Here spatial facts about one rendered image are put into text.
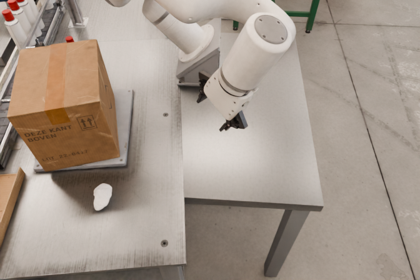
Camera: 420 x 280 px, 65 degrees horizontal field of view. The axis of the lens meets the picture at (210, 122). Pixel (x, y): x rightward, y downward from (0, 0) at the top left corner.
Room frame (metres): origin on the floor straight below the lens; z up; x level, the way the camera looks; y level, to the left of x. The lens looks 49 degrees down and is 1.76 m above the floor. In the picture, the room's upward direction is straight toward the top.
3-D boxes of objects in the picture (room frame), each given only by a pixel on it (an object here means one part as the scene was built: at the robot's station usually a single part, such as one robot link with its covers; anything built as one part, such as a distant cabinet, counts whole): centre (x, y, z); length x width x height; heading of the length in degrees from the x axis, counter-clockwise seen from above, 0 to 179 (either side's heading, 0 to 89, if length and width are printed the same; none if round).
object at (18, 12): (1.23, 0.79, 0.98); 0.05 x 0.05 x 0.20
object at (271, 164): (0.95, 0.07, 0.81); 0.90 x 0.90 x 0.04; 86
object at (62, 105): (0.75, 0.45, 0.99); 0.30 x 0.24 x 0.27; 14
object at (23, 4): (1.29, 0.80, 0.98); 0.05 x 0.05 x 0.20
